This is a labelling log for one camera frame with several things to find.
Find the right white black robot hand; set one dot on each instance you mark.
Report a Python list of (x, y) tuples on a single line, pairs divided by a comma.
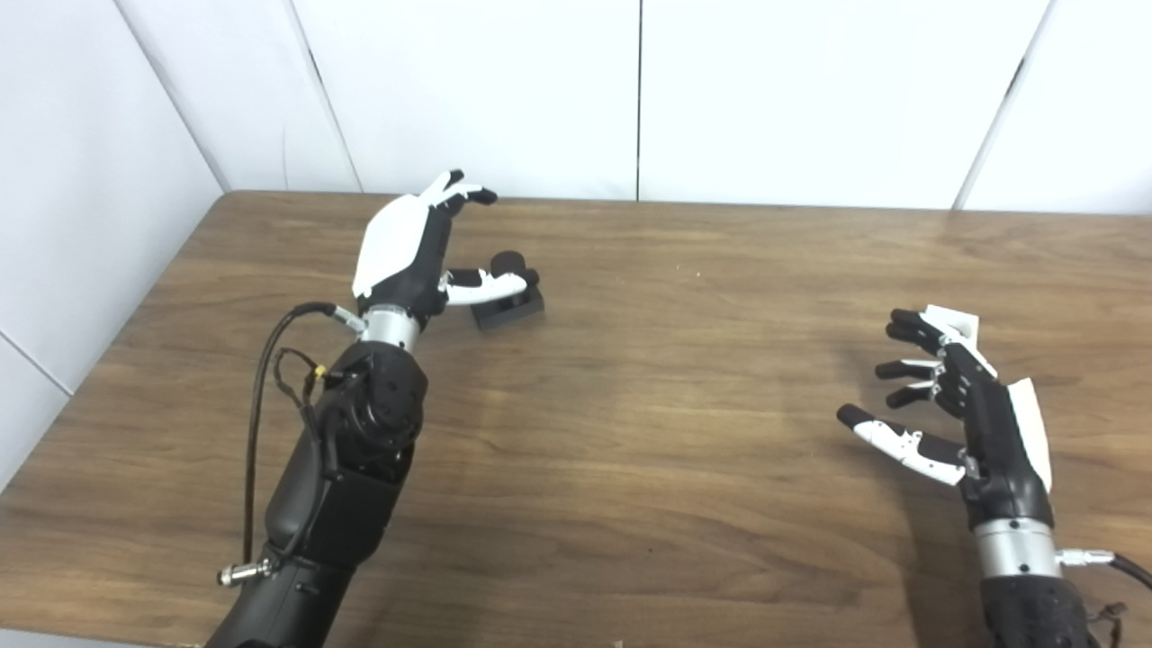
[(999, 441)]

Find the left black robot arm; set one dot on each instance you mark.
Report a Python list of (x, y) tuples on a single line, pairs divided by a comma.
[(360, 468)]

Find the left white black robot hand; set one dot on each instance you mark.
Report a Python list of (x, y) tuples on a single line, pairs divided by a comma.
[(396, 243)]

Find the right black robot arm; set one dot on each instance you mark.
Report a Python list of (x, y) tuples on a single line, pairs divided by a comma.
[(1026, 603)]

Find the black peg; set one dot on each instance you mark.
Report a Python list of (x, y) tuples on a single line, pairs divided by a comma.
[(513, 310)]

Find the white square piece with hole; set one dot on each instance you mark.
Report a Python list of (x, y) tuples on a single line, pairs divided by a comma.
[(958, 319)]

